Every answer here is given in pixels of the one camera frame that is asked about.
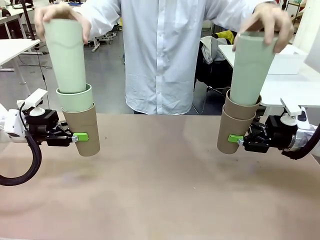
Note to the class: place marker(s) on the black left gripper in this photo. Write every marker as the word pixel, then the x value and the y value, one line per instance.
pixel 41 127

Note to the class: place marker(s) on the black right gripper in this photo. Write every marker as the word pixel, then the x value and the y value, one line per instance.
pixel 277 135

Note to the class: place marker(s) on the pale green plastic cup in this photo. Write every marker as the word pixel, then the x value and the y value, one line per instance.
pixel 250 67
pixel 66 57
pixel 75 102

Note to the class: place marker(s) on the white plastic basket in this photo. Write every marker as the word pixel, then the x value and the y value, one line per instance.
pixel 287 62

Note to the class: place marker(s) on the person's left forearm white sleeve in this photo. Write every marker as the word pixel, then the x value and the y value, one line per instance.
pixel 225 12

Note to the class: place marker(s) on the person's right forearm white sleeve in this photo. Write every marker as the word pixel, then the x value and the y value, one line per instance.
pixel 102 15

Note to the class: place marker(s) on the person's left hand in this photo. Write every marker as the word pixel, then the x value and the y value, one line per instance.
pixel 272 20

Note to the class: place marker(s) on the person's right hand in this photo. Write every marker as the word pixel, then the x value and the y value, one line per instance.
pixel 57 12

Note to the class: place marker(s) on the white side table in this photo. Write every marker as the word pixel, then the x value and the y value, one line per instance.
pixel 15 48
pixel 287 87

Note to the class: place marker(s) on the yellow-green bag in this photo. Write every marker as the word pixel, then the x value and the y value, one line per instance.
pixel 227 36

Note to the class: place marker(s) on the person in white shirt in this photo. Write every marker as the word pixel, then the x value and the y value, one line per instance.
pixel 160 55

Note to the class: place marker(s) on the black stand pole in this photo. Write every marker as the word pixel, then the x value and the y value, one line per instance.
pixel 28 22

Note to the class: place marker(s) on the white office desk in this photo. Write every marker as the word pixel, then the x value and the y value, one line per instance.
pixel 12 15

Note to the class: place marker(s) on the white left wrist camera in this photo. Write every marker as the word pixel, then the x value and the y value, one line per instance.
pixel 33 100

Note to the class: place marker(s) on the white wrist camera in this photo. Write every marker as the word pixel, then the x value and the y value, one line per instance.
pixel 33 100
pixel 292 110

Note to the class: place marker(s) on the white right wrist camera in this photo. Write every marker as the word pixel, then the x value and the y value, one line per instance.
pixel 292 110

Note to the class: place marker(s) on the white wall panel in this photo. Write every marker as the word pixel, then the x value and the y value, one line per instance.
pixel 308 27

